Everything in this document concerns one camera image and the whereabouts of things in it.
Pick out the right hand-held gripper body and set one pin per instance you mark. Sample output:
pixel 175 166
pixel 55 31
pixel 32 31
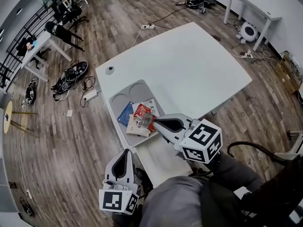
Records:
pixel 201 141

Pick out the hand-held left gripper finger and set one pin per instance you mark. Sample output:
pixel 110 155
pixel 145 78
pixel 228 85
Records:
pixel 131 167
pixel 110 165

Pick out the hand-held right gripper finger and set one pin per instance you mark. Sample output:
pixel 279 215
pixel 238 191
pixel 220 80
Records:
pixel 170 135
pixel 175 116

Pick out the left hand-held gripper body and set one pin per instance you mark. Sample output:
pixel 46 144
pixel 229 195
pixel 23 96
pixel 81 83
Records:
pixel 113 200

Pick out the dark red packet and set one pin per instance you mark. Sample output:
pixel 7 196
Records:
pixel 148 123

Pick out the white drawer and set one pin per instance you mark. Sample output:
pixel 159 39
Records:
pixel 163 159

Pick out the blue coffee packet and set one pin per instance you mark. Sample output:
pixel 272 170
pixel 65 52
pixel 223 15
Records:
pixel 125 116

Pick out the person's right forearm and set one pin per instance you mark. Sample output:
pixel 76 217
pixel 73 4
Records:
pixel 234 171

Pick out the person's left forearm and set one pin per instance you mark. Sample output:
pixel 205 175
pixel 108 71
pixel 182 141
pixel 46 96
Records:
pixel 125 221

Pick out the grey compartment tray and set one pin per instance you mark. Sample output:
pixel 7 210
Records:
pixel 135 91

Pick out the white desk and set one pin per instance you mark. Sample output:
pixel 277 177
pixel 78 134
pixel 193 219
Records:
pixel 189 67

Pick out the person's grey clothed torso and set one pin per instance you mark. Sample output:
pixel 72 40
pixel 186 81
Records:
pixel 172 202

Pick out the white paper scrap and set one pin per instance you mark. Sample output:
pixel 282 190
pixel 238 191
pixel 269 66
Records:
pixel 69 113

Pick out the large white power strip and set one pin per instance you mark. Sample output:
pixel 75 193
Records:
pixel 90 95

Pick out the black backpack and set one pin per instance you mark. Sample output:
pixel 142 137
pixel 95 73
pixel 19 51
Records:
pixel 279 193

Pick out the dark waste bin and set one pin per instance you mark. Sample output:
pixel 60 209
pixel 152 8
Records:
pixel 12 185

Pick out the brown cardboard box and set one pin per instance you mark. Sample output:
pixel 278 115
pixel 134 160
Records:
pixel 286 75

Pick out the white round device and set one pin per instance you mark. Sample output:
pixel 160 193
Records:
pixel 248 31

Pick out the yellow round side table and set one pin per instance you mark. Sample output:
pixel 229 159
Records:
pixel 8 117

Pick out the small blue object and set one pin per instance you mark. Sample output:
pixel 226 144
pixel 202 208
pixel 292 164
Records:
pixel 7 117

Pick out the black folding chair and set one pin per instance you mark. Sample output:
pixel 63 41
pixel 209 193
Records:
pixel 61 33

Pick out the long white table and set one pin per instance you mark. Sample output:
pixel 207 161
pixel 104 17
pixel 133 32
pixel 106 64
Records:
pixel 42 40

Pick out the light blue object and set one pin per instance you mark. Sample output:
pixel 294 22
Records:
pixel 35 42

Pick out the small orange object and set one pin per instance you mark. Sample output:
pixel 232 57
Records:
pixel 29 46

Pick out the black office chair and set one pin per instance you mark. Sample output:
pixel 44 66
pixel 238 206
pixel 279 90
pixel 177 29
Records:
pixel 71 13

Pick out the black metal railing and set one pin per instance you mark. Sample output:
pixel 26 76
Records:
pixel 14 48

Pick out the white table frame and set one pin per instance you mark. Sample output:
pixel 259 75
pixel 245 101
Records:
pixel 294 143

